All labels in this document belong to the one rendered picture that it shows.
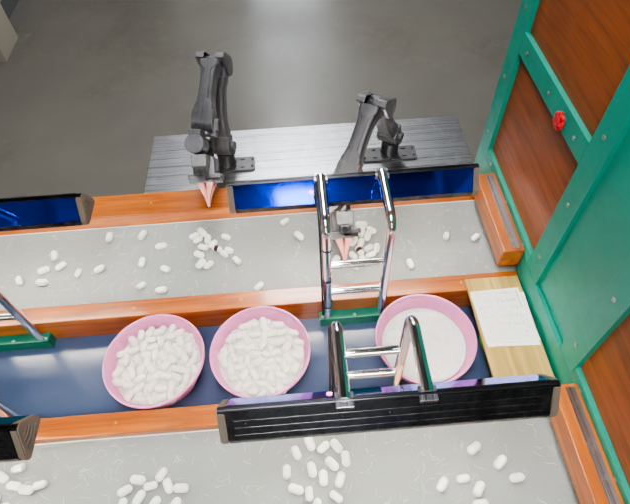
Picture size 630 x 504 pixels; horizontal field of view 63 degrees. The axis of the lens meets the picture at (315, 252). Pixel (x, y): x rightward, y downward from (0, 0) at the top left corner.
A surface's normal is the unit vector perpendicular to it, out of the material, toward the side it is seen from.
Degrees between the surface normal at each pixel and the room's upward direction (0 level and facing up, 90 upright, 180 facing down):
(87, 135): 0
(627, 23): 90
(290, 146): 0
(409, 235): 0
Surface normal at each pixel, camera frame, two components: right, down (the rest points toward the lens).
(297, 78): -0.04, -0.59
